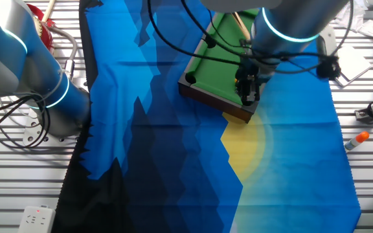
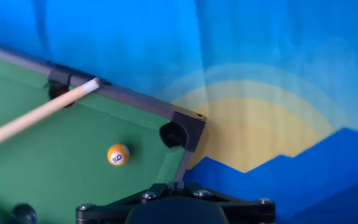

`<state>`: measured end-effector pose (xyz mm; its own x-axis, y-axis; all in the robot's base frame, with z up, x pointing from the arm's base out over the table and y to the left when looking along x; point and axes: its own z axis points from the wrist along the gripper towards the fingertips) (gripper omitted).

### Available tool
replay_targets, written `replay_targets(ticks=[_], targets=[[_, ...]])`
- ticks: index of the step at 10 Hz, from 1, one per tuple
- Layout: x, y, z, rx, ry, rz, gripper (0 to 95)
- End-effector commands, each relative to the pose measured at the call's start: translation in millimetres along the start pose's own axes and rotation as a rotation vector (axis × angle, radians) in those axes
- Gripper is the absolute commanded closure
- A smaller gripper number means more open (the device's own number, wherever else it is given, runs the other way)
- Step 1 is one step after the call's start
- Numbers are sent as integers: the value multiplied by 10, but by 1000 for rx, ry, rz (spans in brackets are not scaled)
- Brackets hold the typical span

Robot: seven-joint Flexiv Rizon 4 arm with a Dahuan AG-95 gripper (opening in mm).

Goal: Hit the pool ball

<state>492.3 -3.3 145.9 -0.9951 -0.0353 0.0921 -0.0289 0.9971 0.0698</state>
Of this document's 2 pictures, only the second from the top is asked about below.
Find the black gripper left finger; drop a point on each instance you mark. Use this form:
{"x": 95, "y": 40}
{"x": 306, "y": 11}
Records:
{"x": 110, "y": 211}

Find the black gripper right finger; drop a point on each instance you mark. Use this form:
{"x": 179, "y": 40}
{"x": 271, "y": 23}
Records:
{"x": 247, "y": 211}

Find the wooden pool cue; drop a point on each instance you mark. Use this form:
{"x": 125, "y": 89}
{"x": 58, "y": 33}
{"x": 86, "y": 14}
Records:
{"x": 36, "y": 115}

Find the yellow striped pool ball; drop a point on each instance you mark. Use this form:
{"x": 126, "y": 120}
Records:
{"x": 118, "y": 154}

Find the mini green pool table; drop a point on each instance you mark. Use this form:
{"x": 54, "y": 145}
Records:
{"x": 73, "y": 161}

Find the blue mountain print cloth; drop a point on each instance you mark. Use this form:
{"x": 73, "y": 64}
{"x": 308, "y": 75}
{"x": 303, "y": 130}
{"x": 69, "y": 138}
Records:
{"x": 259, "y": 62}

